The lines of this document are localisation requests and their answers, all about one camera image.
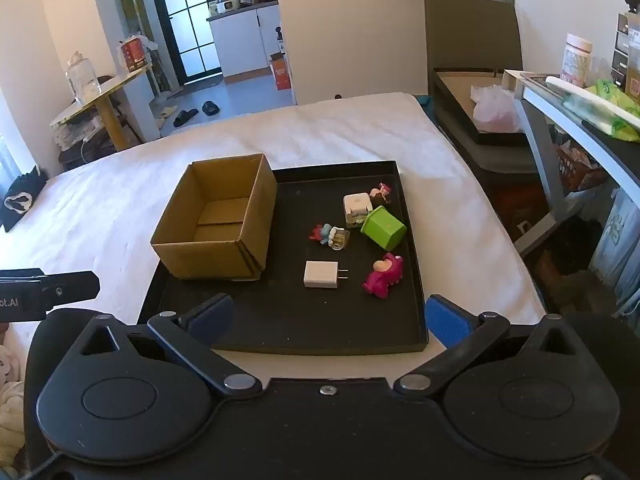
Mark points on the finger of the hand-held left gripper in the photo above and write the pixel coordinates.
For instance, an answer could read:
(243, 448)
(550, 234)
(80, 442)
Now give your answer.
(72, 287)

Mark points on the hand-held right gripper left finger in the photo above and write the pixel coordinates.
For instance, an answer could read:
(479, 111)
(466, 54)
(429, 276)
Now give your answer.
(212, 312)

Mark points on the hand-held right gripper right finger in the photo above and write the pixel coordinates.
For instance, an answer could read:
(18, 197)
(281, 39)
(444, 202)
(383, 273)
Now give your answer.
(447, 321)

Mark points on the brown cardboard box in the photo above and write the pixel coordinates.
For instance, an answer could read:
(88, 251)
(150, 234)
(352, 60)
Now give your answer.
(195, 260)

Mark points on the red dinosaur toy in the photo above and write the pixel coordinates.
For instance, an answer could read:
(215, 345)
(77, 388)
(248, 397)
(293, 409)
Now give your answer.
(382, 276)

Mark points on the black shallow tray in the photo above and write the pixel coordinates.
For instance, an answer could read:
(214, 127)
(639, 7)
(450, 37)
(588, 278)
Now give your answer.
(300, 320)

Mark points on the green cube container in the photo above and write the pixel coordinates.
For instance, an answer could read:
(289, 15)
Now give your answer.
(382, 227)

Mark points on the white charger plug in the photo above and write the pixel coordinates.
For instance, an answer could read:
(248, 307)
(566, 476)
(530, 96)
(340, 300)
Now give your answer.
(320, 274)

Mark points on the red blue toy figurine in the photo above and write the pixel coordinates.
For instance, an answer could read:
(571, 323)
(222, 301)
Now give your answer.
(330, 236)

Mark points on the white cube toy figure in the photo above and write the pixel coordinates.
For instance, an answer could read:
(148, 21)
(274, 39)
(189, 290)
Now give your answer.
(356, 207)

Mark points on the black printed cloth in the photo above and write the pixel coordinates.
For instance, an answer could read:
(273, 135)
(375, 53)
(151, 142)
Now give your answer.
(22, 200)

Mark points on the white fluffy cloth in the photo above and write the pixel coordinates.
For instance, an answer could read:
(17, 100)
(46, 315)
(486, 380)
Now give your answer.
(10, 405)

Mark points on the small pink brown figurine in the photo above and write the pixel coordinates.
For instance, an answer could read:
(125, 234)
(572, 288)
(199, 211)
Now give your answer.
(381, 194)

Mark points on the white power strip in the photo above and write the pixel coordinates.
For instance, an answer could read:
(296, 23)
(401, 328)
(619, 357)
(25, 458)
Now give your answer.
(75, 132)

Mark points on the yellow leg side table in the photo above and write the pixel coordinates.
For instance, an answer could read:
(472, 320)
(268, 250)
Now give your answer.
(107, 110)

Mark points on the black slipper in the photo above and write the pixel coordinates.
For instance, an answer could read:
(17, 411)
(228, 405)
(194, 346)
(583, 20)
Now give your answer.
(211, 108)
(186, 118)

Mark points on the pair of beige slippers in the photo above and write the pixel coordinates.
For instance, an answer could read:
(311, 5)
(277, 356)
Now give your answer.
(166, 115)

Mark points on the orange storage basket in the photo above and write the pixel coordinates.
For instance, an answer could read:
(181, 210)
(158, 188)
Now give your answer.
(580, 170)

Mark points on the clear water jug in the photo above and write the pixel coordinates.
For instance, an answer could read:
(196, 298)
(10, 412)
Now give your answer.
(82, 80)

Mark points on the white bed blanket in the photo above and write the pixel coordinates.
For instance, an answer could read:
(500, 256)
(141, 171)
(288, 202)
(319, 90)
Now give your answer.
(325, 130)

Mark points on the black box with cardboard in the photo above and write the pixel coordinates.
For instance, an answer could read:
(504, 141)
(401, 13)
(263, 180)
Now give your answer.
(460, 100)

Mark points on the white framed desk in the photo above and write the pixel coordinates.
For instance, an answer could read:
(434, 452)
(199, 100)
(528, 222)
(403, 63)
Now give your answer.
(545, 115)

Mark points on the red snack bag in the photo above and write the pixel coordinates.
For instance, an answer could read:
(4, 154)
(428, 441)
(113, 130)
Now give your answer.
(134, 55)

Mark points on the orange carton box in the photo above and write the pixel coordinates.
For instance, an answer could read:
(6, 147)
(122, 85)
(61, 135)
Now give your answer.
(281, 72)

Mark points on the green wet wipes packet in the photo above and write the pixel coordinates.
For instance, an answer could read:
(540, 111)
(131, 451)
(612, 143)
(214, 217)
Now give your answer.
(610, 110)

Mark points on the white kitchen cabinet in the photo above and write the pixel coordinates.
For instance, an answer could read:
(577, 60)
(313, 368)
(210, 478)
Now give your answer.
(245, 40)

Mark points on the white jar pink lid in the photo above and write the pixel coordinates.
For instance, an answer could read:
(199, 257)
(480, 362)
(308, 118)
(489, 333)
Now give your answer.
(576, 62)

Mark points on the black framed glass door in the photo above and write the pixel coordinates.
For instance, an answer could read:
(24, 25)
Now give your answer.
(187, 20)

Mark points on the small drawer organiser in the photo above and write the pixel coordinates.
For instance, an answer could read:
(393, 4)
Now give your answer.
(627, 50)

